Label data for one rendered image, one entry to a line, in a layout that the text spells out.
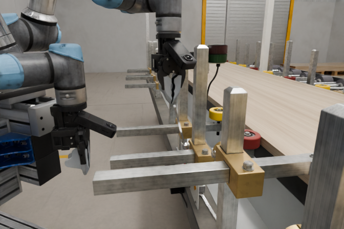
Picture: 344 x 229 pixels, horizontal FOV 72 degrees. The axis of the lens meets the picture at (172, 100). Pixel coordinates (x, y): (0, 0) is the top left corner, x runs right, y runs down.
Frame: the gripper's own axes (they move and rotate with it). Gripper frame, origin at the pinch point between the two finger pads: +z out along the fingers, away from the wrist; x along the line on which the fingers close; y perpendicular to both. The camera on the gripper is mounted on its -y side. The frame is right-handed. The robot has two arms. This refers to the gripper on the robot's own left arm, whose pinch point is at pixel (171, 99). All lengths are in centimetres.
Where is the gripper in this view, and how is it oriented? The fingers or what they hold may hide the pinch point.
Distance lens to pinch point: 73.6
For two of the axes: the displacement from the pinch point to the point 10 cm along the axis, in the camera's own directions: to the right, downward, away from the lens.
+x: -8.7, 1.2, -4.7
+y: -4.9, -2.3, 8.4
